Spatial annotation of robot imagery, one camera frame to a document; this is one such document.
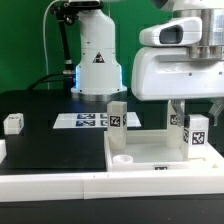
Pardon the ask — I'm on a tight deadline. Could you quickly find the white U-shaped obstacle wall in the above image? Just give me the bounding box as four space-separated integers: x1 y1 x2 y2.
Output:
0 133 224 203

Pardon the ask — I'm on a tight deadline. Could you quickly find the white cable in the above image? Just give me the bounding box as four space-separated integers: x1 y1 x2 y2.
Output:
42 0 61 90

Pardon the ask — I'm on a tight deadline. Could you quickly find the black cable bundle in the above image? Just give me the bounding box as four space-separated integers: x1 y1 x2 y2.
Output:
27 1 76 91

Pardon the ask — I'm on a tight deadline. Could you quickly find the white square tabletop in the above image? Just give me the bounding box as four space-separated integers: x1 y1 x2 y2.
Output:
104 130 224 172

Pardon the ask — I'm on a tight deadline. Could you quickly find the white marker tag sheet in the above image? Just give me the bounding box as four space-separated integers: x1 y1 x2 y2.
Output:
53 111 142 129

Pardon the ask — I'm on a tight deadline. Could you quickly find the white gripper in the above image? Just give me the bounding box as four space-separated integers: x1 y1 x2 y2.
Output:
131 17 224 127

